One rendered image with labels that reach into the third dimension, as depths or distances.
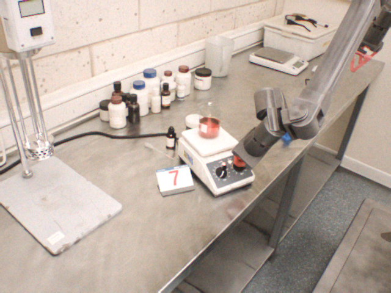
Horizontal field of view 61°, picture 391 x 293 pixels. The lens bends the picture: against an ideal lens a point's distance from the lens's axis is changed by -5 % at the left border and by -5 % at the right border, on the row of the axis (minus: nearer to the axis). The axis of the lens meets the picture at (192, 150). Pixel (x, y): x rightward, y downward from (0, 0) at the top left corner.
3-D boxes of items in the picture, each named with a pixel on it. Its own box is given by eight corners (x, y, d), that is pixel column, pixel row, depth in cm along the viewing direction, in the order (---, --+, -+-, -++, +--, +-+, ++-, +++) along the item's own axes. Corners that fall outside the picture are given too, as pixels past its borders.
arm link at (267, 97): (308, 116, 69) (316, 135, 76) (299, 71, 74) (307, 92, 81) (252, 130, 74) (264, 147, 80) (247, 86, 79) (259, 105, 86)
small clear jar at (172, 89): (157, 100, 131) (157, 83, 127) (164, 94, 135) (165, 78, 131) (171, 103, 129) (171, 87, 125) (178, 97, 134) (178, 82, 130)
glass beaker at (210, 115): (222, 141, 95) (225, 115, 90) (198, 143, 94) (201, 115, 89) (216, 128, 101) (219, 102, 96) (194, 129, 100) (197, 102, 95)
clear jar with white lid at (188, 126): (206, 138, 111) (208, 116, 107) (198, 148, 107) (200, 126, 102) (189, 133, 113) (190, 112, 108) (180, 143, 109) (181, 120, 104)
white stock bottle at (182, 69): (184, 88, 141) (186, 63, 134) (192, 94, 137) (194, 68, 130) (171, 91, 138) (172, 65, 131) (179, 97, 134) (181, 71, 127)
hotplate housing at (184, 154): (254, 184, 95) (259, 160, 90) (214, 199, 89) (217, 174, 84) (209, 142, 110) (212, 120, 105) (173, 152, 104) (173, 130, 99)
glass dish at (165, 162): (160, 159, 101) (160, 153, 100) (179, 160, 101) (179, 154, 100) (159, 171, 96) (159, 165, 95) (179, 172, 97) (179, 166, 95)
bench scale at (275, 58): (295, 77, 159) (297, 67, 157) (247, 61, 171) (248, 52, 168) (308, 66, 172) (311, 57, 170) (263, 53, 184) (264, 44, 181)
